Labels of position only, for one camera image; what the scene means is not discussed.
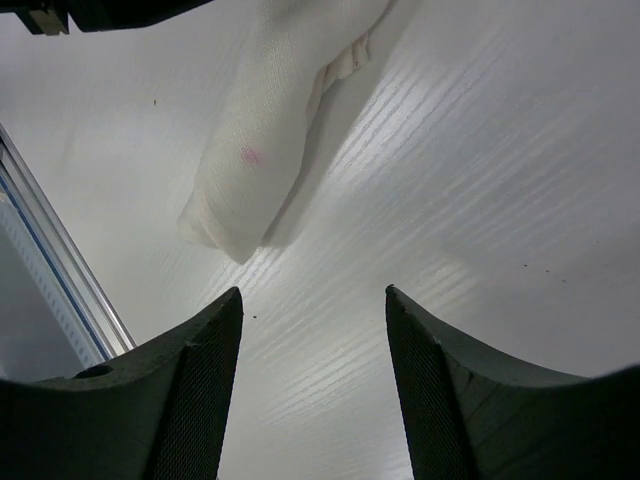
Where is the front aluminium rail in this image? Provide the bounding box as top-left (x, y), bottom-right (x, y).
top-left (1, 130), bottom-right (136, 366)

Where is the white slotted cable duct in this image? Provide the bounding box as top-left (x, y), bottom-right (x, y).
top-left (1, 192), bottom-right (104, 382)

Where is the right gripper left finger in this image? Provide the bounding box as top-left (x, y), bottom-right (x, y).
top-left (1, 287), bottom-right (244, 479)

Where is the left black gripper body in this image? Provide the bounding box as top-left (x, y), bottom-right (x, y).
top-left (1, 0), bottom-right (212, 35)

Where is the white cloth napkin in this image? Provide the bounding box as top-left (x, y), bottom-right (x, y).
top-left (178, 1), bottom-right (388, 264)

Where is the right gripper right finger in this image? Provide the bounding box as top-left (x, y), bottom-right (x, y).
top-left (385, 286), bottom-right (639, 479)

